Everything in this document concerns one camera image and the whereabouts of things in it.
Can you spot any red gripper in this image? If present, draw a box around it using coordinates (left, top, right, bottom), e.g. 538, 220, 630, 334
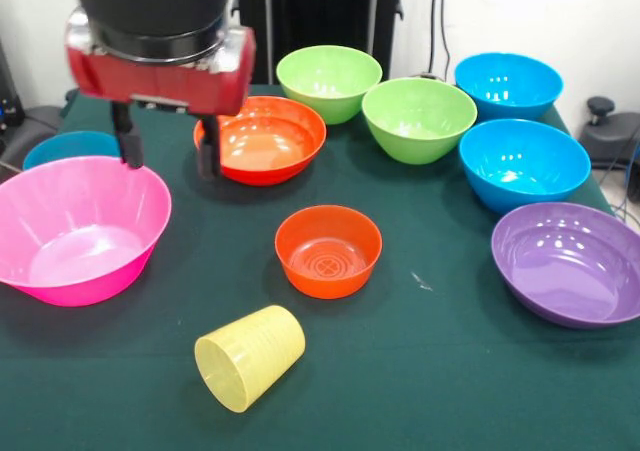
64, 5, 258, 180

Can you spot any small orange bowl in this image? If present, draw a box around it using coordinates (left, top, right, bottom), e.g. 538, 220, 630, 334
274, 204, 384, 301

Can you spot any yellow plastic cup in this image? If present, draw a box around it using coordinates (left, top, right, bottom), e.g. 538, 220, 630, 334
194, 304, 307, 414

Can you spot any small blue bowl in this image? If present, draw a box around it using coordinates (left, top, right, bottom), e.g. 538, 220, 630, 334
22, 130, 122, 171

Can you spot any large orange-red bowl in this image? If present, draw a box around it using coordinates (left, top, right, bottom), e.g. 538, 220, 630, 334
193, 95, 328, 187

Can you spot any large pink bowl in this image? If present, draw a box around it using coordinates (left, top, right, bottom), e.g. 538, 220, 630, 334
0, 155, 173, 308

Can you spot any black equipment box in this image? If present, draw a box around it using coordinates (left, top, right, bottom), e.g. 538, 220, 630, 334
0, 40, 26, 127

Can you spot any green bowl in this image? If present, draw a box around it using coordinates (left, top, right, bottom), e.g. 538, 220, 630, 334
275, 44, 384, 126
361, 77, 478, 166

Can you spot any dark green tablecloth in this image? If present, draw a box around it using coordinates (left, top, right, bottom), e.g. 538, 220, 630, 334
0, 81, 640, 451

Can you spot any large blue bowl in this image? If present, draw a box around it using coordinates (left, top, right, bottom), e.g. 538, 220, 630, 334
458, 118, 592, 216
453, 52, 565, 122

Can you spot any purple bowl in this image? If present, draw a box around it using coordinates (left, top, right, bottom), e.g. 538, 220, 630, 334
490, 201, 640, 330

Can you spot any black stand with knob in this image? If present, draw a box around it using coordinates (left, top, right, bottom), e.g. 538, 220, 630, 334
579, 95, 640, 165

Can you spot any black hanging cable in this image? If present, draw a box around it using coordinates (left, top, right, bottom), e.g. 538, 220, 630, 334
427, 0, 453, 80

